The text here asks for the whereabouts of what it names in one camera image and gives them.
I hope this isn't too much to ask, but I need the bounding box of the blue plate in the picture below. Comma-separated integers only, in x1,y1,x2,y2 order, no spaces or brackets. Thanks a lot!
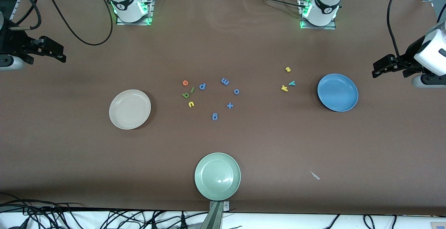
317,73,359,112

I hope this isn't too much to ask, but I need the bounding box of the pale green plate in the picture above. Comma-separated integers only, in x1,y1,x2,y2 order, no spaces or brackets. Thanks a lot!
194,152,241,201

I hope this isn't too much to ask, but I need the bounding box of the aluminium camera mount post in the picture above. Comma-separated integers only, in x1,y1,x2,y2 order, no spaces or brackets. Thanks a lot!
199,201,230,229

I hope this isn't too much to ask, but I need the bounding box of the beige plate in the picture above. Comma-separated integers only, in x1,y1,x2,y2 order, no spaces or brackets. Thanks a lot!
109,89,152,130

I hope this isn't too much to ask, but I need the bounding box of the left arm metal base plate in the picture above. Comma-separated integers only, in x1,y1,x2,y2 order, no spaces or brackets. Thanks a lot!
300,0,337,30

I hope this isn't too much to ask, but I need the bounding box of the black cable at arm base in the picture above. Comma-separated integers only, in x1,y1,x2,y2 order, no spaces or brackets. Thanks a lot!
244,0,306,9

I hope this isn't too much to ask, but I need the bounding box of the brown table cover sheet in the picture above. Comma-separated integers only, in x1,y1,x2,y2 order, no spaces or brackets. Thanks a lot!
0,0,446,216

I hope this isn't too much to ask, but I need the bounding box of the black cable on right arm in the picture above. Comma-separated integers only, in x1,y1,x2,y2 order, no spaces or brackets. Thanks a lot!
10,0,114,46

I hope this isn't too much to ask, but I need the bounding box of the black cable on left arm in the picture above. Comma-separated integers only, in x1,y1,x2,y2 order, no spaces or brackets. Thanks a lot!
387,0,446,71

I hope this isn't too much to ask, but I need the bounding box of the black floor cable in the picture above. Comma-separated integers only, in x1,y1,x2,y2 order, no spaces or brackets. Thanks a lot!
101,211,150,229
150,211,209,229
0,206,74,229
362,214,376,229
322,214,340,229
0,191,84,212

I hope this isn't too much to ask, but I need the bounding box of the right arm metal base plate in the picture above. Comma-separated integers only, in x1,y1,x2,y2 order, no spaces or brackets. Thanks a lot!
116,0,154,25

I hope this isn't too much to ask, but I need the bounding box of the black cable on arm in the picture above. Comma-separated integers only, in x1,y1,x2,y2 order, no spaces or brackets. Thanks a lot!
10,0,114,46
387,0,446,71

